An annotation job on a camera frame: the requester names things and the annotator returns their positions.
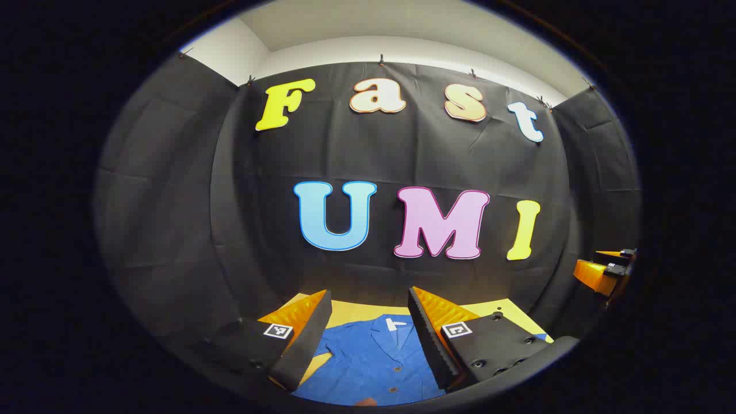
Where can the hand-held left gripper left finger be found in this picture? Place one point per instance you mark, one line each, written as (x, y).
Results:
(307, 345)

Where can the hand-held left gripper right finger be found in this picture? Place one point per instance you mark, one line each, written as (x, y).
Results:
(431, 345)

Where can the blue shirt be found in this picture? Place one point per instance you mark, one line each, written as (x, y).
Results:
(368, 362)

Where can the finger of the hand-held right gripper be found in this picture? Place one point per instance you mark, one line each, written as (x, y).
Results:
(595, 277)
(612, 256)

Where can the black backdrop cloth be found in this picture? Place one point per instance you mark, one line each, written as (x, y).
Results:
(402, 155)

